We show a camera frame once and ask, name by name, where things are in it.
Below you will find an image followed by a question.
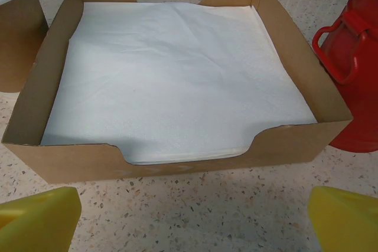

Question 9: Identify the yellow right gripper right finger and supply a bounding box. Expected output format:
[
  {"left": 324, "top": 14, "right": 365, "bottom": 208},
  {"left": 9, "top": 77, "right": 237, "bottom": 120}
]
[{"left": 307, "top": 186, "right": 378, "bottom": 252}]

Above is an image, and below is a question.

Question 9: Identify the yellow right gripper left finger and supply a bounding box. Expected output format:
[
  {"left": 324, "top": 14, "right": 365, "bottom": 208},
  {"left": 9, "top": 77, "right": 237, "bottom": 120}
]
[{"left": 0, "top": 186, "right": 83, "bottom": 252}]

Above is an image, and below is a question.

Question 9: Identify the brown paper coffee cup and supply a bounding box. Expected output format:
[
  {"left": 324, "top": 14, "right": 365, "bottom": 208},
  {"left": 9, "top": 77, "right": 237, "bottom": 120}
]
[{"left": 0, "top": 0, "right": 50, "bottom": 93}]

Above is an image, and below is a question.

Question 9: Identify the brown cardboard napkin tray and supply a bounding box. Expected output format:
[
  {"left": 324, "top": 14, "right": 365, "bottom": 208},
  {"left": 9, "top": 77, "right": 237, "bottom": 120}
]
[{"left": 1, "top": 0, "right": 354, "bottom": 186}]

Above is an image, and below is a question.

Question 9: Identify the red metal straw holder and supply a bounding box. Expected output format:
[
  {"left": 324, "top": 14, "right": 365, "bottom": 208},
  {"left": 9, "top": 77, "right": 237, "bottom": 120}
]
[{"left": 312, "top": 0, "right": 378, "bottom": 153}]

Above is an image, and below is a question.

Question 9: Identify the white paper napkin stack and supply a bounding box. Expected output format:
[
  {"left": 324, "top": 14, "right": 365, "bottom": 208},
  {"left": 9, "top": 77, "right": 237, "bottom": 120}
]
[{"left": 40, "top": 1, "right": 318, "bottom": 166}]

